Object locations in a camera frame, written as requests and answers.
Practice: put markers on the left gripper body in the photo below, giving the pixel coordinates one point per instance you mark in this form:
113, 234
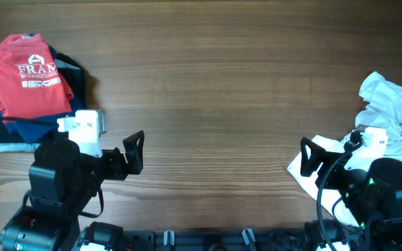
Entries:
116, 169

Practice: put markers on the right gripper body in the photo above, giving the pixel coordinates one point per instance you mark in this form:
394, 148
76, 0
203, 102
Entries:
340, 180

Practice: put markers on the red printed t-shirt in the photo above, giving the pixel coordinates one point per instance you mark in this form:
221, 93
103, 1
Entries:
30, 84

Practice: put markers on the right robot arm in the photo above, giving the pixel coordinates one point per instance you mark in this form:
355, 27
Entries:
373, 196

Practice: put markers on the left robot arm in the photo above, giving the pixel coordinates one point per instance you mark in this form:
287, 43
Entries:
63, 180

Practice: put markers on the white t-shirt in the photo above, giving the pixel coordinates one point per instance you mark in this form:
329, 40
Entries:
384, 110

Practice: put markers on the blue folded shirt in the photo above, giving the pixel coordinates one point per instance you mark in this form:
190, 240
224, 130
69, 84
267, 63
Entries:
34, 91

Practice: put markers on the black folded garment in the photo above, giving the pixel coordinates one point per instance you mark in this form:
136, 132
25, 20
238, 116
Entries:
76, 78

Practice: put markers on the light grey folded garment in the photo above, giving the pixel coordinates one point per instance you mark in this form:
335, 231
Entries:
5, 147

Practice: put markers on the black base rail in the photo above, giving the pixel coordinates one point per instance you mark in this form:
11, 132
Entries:
204, 240

